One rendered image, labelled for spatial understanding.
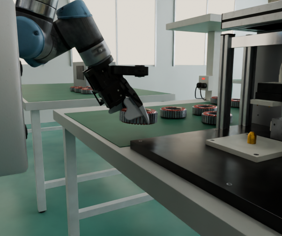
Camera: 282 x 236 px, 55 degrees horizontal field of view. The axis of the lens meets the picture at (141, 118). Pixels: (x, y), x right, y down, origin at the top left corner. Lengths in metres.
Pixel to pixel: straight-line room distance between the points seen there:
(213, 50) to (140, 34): 3.96
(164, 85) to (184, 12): 1.61
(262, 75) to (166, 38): 5.04
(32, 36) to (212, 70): 1.34
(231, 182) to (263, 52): 0.58
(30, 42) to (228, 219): 0.45
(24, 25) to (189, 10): 5.90
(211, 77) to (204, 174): 1.26
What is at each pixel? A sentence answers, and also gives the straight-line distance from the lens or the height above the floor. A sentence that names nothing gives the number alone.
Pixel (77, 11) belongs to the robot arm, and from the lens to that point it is 0.69.
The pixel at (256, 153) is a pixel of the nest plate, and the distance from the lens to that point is 0.61.
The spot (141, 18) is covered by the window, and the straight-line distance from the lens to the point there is 5.68.
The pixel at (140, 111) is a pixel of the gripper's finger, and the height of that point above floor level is 0.84.
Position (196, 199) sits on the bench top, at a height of 0.75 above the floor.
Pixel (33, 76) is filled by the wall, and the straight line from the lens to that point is 4.94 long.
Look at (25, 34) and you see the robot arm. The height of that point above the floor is 1.02.
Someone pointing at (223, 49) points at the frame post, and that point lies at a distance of 0.87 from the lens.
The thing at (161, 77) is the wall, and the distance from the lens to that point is 5.86.
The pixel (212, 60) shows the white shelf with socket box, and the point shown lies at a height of 1.00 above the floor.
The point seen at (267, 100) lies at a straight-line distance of 0.70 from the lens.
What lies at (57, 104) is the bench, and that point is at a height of 0.72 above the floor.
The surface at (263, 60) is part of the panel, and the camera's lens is 0.98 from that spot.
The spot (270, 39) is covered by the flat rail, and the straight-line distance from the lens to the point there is 0.78.
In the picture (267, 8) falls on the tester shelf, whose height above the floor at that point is 1.10.
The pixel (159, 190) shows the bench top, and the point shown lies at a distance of 0.54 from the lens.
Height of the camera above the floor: 0.96
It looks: 11 degrees down
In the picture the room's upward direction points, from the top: straight up
